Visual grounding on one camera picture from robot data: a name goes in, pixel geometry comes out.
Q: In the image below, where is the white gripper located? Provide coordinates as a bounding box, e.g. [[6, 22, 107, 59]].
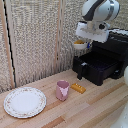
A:
[[75, 20, 110, 50]]

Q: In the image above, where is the pink cup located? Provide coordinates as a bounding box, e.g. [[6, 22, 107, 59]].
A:
[[55, 80, 71, 102]]

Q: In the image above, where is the white rounded object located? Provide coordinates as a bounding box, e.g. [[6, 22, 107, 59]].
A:
[[122, 65, 128, 87], [111, 104, 128, 128]]

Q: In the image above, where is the beige woven folding screen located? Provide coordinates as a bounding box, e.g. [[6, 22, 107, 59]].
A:
[[0, 0, 128, 94]]

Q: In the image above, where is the black air fryer drawer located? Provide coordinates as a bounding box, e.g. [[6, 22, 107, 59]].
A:
[[71, 49, 122, 87]]

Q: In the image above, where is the black air fryer body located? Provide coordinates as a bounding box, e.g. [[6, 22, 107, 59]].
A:
[[90, 28, 128, 80]]

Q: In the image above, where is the small white bowl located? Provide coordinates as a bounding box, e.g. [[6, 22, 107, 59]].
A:
[[72, 39, 89, 51]]

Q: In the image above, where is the orange block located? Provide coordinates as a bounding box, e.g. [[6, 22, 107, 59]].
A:
[[70, 82, 87, 95]]

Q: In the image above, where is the white floral rim plate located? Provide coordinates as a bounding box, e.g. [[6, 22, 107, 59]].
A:
[[3, 86, 48, 120]]

